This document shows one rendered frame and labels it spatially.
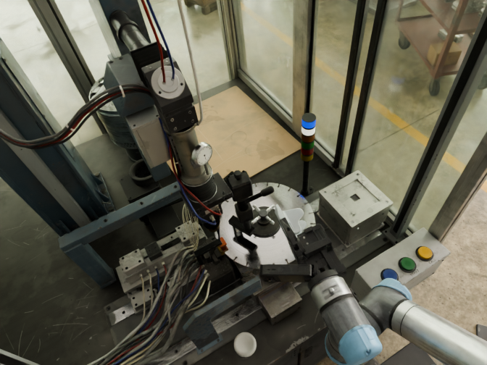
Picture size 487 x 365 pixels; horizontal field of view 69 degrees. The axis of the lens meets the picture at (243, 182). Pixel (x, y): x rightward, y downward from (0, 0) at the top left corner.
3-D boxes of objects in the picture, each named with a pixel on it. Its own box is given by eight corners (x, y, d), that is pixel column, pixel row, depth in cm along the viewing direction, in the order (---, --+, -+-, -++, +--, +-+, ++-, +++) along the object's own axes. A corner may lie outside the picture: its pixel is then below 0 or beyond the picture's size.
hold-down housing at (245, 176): (251, 208, 105) (244, 162, 89) (257, 220, 102) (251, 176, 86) (233, 214, 104) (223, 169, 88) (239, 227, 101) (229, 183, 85)
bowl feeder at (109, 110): (169, 118, 185) (148, 56, 157) (193, 153, 167) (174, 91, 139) (113, 143, 177) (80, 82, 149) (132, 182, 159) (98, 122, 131)
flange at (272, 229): (240, 227, 115) (239, 222, 113) (259, 203, 121) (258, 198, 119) (269, 242, 111) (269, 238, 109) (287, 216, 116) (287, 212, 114)
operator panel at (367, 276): (411, 248, 126) (423, 227, 115) (435, 273, 120) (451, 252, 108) (348, 288, 120) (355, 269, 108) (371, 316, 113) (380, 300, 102)
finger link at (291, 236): (287, 221, 83) (304, 253, 79) (280, 224, 83) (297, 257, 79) (285, 214, 79) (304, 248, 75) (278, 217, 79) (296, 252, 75)
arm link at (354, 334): (344, 372, 67) (350, 363, 61) (317, 318, 74) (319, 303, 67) (380, 355, 68) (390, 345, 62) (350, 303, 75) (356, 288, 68)
